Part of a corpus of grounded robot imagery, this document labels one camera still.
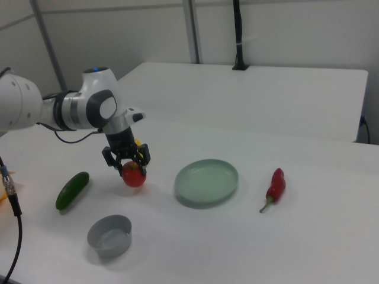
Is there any green cucumber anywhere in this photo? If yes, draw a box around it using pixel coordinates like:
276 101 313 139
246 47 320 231
55 171 90 211

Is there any black hanging cable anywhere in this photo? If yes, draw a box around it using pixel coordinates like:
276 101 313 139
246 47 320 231
359 115 371 144

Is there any black pole with flat base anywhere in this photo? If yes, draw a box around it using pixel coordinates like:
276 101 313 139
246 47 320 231
232 0 251 71

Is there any yellow banana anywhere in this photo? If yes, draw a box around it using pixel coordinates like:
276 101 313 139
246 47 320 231
133 138 146 157

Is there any red apple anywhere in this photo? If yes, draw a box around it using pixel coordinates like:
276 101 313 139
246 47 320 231
121 161 147 188

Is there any grey bowl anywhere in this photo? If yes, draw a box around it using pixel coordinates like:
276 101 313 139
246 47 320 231
86 214 133 258

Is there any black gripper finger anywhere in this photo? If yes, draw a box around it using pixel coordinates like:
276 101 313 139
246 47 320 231
101 145 124 178
134 143 152 178

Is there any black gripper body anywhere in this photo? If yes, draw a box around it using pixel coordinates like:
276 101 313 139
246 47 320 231
105 126 140 162

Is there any pale green plate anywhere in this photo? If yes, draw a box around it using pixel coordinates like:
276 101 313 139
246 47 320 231
174 159 239 205

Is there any red chili pepper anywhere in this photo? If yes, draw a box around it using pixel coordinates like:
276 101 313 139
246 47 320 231
259 167 287 214

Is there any black cable with metal connector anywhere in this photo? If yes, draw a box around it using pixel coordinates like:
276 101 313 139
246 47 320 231
0 155 24 284

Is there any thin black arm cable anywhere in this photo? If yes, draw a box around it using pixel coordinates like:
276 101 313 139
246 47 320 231
35 121 101 145

